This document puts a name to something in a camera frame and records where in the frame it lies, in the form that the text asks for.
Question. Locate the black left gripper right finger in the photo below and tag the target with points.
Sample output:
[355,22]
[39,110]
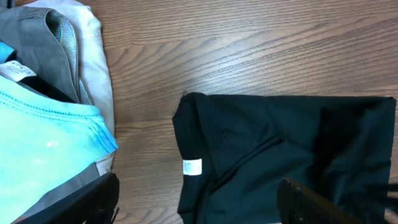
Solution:
[298,204]

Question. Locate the white pink folded garment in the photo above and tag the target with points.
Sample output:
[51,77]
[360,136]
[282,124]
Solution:
[92,66]

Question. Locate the black t-shirt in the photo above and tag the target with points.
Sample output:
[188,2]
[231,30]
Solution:
[236,149]

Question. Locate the light blue folded shirt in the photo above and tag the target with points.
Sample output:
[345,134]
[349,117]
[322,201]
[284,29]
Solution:
[44,142]

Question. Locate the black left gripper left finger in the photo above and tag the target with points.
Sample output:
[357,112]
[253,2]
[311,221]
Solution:
[95,203]

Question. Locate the grey folded garment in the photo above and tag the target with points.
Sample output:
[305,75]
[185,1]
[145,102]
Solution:
[45,42]

